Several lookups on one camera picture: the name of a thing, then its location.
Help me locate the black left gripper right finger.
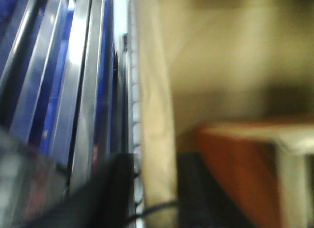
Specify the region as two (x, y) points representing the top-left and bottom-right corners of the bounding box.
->
(177, 152), (253, 228)

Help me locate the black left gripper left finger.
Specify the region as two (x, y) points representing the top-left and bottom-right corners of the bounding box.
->
(29, 153), (133, 228)

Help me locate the large brown cardboard box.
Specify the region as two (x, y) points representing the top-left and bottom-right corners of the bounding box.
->
(134, 0), (314, 228)

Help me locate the orange box inside carton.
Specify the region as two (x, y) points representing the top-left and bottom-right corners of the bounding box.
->
(193, 121), (314, 228)

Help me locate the black cable near camera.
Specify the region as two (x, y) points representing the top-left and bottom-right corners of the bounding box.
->
(127, 200), (178, 224)

